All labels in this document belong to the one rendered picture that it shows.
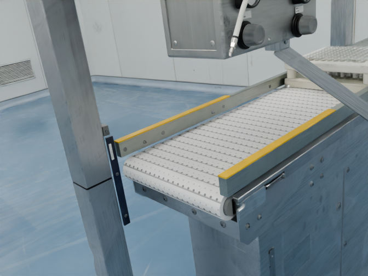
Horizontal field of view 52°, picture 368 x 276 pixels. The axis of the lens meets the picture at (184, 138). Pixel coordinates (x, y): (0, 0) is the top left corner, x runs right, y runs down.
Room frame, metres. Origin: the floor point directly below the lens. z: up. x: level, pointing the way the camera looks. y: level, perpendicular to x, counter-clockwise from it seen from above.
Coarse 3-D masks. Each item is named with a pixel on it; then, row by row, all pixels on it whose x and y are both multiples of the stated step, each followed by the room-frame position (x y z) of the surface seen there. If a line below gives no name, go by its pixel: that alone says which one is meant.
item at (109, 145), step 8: (112, 136) 0.69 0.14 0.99; (112, 144) 0.68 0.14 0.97; (112, 152) 0.68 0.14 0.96; (112, 160) 0.68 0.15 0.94; (112, 168) 0.68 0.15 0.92; (120, 176) 0.69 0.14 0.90; (120, 184) 0.68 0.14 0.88; (120, 192) 0.68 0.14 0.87; (120, 200) 0.68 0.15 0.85; (120, 208) 0.68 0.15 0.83; (128, 216) 0.69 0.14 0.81
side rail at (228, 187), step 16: (336, 112) 0.70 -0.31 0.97; (352, 112) 0.75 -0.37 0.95; (320, 128) 0.66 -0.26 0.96; (288, 144) 0.59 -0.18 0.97; (304, 144) 0.62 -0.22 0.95; (256, 160) 0.53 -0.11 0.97; (272, 160) 0.55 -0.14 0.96; (240, 176) 0.50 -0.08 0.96; (256, 176) 0.52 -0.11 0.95; (224, 192) 0.48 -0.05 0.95
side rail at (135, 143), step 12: (264, 84) 1.00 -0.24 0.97; (276, 84) 1.04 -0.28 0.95; (240, 96) 0.93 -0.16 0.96; (252, 96) 0.97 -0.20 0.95; (204, 108) 0.84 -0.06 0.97; (216, 108) 0.87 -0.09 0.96; (228, 108) 0.90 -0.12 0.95; (180, 120) 0.79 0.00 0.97; (192, 120) 0.81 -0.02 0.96; (156, 132) 0.74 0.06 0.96; (168, 132) 0.76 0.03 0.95; (120, 144) 0.68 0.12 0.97; (132, 144) 0.70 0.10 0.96; (144, 144) 0.72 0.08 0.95; (120, 156) 0.68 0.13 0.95
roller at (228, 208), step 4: (228, 200) 0.50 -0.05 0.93; (232, 200) 0.50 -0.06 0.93; (224, 204) 0.50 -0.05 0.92; (228, 204) 0.49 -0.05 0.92; (232, 204) 0.50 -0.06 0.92; (224, 208) 0.49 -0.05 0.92; (228, 208) 0.49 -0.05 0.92; (232, 208) 0.50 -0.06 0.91; (224, 212) 0.50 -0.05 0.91; (228, 212) 0.49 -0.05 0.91; (232, 212) 0.50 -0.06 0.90
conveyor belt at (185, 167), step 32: (288, 96) 0.96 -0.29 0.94; (320, 96) 0.92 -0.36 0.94; (192, 128) 0.81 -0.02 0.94; (224, 128) 0.78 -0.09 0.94; (256, 128) 0.76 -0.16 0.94; (288, 128) 0.73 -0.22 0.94; (128, 160) 0.68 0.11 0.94; (160, 160) 0.65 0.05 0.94; (192, 160) 0.63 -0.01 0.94; (224, 160) 0.62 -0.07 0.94; (160, 192) 0.60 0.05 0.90; (192, 192) 0.54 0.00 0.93
